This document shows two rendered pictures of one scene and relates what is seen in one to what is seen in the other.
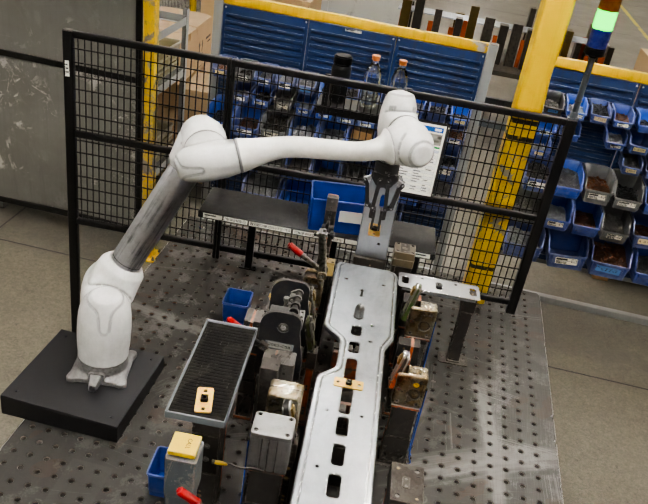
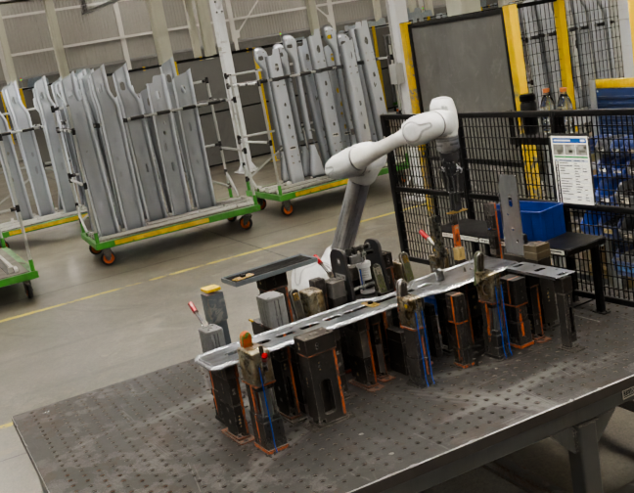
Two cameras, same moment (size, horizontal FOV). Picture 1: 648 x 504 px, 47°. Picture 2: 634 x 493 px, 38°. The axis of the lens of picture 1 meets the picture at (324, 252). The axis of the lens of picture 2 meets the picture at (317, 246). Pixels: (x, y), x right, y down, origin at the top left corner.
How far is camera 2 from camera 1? 293 cm
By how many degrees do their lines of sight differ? 57
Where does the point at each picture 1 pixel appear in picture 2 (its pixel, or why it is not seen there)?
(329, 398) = (347, 307)
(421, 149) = (407, 127)
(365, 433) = (339, 321)
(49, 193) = not seen: hidden behind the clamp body
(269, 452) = (263, 310)
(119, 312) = (306, 271)
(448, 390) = (531, 362)
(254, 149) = (358, 151)
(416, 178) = (580, 189)
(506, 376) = (603, 362)
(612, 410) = not seen: outside the picture
